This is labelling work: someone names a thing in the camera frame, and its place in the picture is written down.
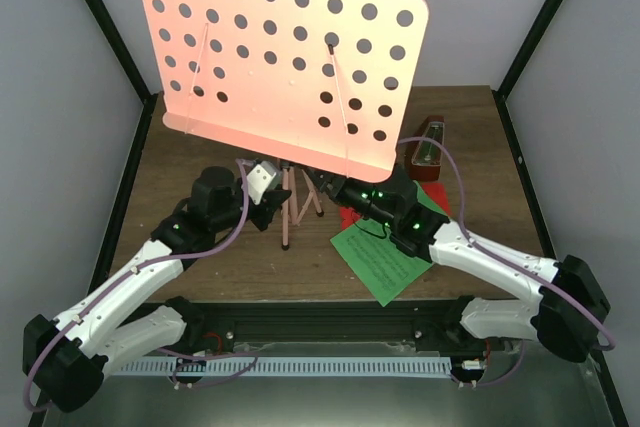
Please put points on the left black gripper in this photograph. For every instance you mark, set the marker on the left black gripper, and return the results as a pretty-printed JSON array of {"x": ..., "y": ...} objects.
[{"x": 271, "y": 207}]

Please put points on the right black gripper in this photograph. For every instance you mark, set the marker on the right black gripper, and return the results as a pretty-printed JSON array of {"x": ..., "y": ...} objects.
[{"x": 336, "y": 194}]

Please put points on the red paper sheet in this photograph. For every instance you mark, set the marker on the red paper sheet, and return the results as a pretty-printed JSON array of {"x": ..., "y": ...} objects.
[{"x": 435, "y": 191}]

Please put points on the reddish-brown wooden metronome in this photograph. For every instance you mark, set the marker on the reddish-brown wooden metronome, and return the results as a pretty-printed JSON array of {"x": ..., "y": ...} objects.
[{"x": 423, "y": 159}]

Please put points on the green sheet music paper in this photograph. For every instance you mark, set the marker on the green sheet music paper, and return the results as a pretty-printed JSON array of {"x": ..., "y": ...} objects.
[{"x": 374, "y": 259}]

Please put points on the pink music stand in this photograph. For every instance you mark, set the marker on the pink music stand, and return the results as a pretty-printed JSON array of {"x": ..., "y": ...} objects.
[{"x": 322, "y": 83}]

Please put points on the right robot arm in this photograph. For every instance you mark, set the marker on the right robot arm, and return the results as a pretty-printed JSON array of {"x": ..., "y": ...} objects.
[{"x": 558, "y": 303}]

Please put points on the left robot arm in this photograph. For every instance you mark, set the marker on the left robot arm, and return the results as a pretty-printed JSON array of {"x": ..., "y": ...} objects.
[{"x": 66, "y": 359}]

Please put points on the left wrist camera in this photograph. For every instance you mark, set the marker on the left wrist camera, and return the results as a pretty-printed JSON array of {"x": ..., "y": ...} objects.
[{"x": 262, "y": 177}]

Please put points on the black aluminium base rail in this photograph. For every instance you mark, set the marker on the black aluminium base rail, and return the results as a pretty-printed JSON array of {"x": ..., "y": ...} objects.
[{"x": 426, "y": 325}]

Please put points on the white slotted cable duct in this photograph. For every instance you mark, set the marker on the white slotted cable duct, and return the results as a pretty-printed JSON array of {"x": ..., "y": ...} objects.
[{"x": 401, "y": 367}]

